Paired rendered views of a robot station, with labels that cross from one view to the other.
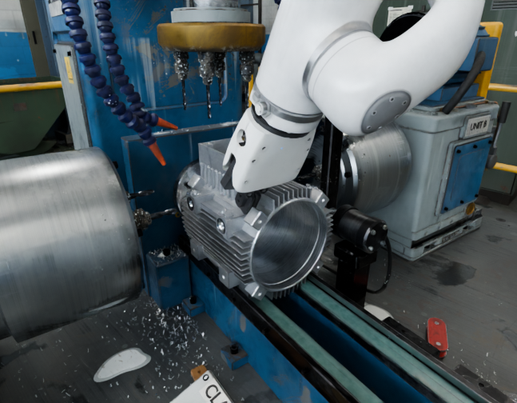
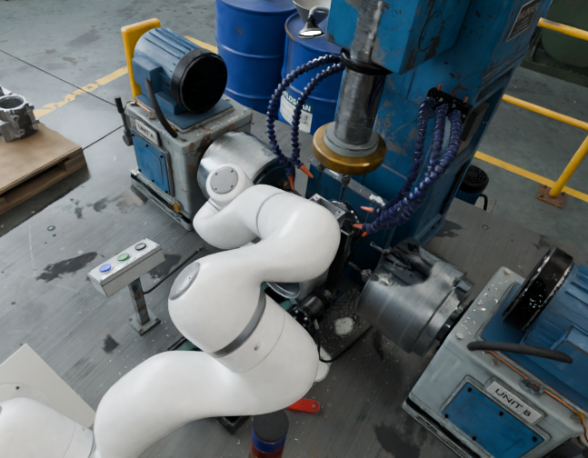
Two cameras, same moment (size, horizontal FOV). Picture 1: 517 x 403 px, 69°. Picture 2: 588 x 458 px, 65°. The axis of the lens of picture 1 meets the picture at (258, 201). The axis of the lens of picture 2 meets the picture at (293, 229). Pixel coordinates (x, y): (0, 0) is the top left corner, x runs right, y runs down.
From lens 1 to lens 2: 1.05 m
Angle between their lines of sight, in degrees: 60
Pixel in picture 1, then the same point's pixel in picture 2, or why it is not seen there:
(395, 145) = (413, 317)
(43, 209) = not seen: hidden behind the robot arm
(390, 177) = (392, 327)
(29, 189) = (228, 158)
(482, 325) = (327, 446)
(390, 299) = (340, 382)
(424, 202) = (426, 384)
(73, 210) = not seen: hidden behind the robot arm
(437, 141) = (449, 356)
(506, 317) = not seen: outside the picture
